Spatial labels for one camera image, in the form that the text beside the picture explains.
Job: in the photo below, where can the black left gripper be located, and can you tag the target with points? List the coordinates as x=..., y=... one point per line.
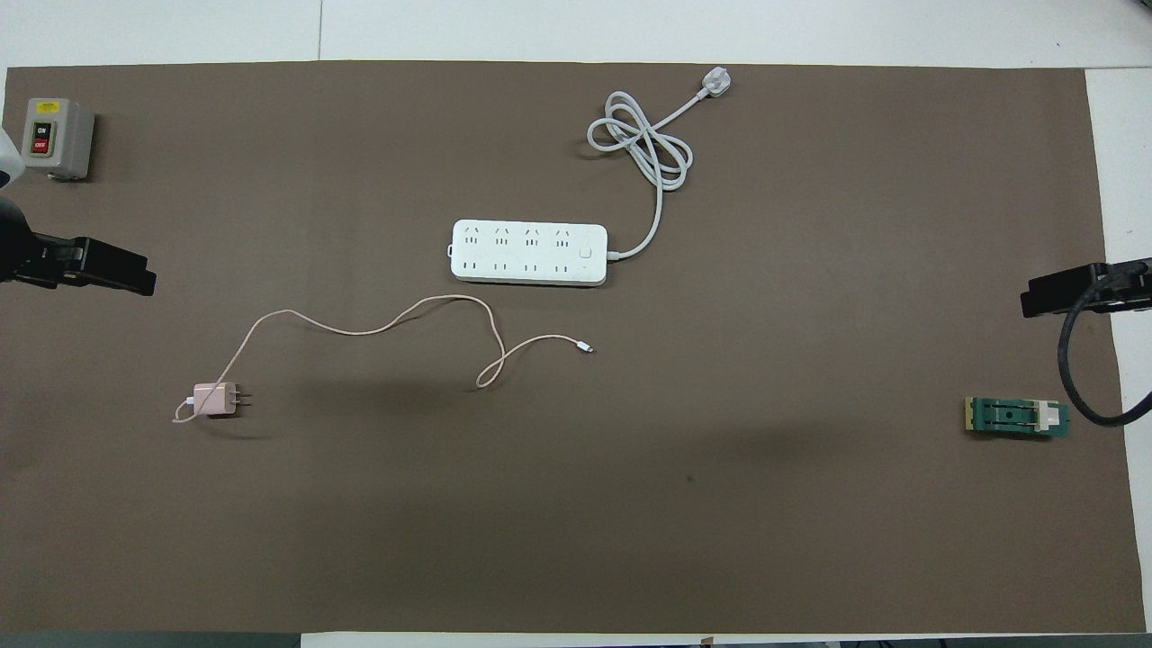
x=16, y=247

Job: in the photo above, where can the green knife switch yellow base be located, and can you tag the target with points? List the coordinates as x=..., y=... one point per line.
x=1017, y=418

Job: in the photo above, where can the brown table mat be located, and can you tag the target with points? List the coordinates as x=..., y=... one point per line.
x=630, y=504

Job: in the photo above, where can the white power strip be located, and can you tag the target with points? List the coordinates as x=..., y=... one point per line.
x=522, y=252

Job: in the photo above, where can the grey on-off switch box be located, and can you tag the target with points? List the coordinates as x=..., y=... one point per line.
x=58, y=135

